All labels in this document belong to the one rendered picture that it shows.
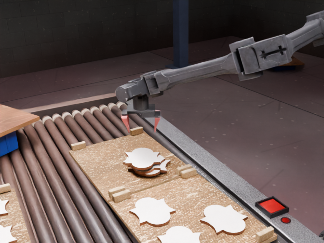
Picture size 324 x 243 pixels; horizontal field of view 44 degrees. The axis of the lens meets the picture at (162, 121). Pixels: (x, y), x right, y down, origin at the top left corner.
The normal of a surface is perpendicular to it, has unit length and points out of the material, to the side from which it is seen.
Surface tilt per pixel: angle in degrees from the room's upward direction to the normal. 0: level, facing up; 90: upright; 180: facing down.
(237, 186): 0
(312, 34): 68
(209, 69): 91
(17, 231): 0
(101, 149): 0
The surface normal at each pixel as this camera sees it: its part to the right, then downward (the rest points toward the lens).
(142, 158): -0.02, -0.91
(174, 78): -0.62, 0.35
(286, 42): 0.72, -0.11
